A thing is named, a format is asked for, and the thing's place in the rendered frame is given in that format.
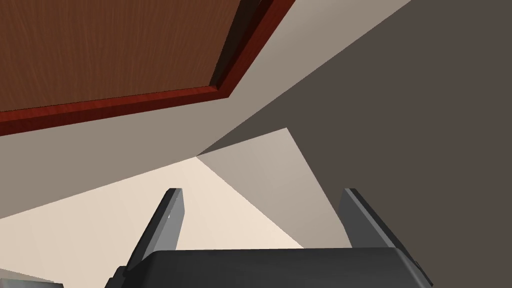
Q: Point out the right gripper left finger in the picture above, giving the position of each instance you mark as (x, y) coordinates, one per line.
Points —
(164, 228)

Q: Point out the brown wooden door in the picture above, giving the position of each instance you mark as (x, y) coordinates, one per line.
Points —
(108, 48)

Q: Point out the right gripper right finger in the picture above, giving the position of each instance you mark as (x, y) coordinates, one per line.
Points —
(362, 226)

